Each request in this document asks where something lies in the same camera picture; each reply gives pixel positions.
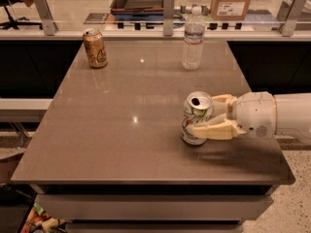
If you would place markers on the grey open tray box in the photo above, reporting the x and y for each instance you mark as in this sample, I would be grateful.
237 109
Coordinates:
139 0

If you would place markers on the colourful snack bag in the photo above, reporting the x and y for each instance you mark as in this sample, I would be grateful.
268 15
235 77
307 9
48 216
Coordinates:
40 221

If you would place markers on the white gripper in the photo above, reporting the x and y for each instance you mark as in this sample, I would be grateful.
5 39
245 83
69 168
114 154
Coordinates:
255 115

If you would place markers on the black office chair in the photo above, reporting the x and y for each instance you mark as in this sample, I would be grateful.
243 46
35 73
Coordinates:
14 21

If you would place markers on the white green 7up can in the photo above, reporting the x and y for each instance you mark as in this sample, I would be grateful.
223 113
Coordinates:
198 107

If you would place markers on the right metal railing post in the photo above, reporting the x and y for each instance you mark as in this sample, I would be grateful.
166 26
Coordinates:
288 28

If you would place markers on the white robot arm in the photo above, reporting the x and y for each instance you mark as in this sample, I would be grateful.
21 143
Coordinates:
293 117

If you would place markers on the middle metal railing post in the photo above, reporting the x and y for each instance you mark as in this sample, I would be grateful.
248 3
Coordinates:
168 17

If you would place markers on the brown cardboard box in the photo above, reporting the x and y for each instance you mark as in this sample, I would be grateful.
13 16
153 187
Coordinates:
229 9

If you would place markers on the clear plastic water bottle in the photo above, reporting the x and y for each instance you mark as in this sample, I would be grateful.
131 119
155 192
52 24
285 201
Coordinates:
193 39

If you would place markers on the metal railing post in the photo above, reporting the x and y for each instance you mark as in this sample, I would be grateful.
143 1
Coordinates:
168 17
288 28
49 25

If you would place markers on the orange soda can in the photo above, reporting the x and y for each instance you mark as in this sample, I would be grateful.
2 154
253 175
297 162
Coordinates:
95 48

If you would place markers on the left metal railing post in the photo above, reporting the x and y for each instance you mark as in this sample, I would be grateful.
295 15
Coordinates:
49 25

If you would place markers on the grey table drawer base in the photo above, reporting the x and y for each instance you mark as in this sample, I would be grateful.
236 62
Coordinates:
154 213

